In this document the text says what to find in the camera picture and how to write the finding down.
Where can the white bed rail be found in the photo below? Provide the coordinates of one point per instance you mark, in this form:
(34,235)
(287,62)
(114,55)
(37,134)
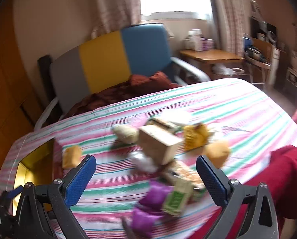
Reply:
(45,115)

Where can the brown cardboard box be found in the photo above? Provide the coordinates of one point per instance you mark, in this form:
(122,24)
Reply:
(158,142)

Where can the person's red garment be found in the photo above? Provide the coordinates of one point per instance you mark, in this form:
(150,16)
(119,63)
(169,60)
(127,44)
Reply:
(287,179)

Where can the gold box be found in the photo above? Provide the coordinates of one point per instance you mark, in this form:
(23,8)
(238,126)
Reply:
(31,171)

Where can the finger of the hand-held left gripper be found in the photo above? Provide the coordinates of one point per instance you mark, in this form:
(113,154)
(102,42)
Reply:
(14,193)

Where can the wooden desk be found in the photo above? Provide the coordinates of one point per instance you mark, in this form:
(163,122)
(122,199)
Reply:
(208,56)

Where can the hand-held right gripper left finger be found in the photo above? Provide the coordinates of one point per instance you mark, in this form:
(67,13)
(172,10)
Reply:
(78,181)

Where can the large yellow sponge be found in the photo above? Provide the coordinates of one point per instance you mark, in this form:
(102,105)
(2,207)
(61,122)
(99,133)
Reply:
(217,153)

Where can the green carton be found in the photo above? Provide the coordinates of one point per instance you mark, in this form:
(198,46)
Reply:
(177,199)

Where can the grey yellow blue headboard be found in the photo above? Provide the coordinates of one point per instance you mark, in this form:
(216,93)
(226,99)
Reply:
(101,62)

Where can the grey bed rail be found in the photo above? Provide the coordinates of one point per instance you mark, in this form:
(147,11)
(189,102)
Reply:
(192,71)

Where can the dark red blanket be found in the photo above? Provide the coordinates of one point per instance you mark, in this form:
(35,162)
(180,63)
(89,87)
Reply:
(128,87)

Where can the white box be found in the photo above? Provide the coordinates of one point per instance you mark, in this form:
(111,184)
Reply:
(177,117)

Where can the cream round pouch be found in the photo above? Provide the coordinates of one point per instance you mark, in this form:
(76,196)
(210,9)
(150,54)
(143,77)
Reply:
(124,134)

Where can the purple snack packet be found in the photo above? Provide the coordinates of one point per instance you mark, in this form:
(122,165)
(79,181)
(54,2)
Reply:
(142,220)
(156,194)

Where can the cluttered shelf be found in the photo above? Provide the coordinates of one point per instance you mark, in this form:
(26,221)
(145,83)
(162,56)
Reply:
(265,29)

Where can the small tan box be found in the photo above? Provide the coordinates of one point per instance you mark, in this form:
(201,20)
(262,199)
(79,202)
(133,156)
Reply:
(163,124)

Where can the group of bottles on desk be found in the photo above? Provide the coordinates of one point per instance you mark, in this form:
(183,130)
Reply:
(198,41)

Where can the small yellow sponge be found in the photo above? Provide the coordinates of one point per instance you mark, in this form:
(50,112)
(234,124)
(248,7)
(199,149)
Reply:
(71,157)

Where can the patterned curtain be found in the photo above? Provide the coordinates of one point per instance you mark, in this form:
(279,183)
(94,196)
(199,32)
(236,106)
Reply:
(118,2)
(228,12)

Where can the cracker packet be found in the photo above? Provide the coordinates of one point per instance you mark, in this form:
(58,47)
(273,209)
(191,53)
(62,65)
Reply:
(185,173)

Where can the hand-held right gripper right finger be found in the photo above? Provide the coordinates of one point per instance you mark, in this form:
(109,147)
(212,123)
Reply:
(213,183)

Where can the striped bedsheet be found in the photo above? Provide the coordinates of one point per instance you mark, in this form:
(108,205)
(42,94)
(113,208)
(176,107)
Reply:
(238,104)

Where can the yellow snack packet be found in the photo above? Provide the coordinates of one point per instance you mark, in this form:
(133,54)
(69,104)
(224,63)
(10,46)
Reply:
(194,135)

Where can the wooden chair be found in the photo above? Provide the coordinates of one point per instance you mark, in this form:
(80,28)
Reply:
(259,57)

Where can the white plush toy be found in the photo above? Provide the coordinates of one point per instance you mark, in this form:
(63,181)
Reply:
(143,163)

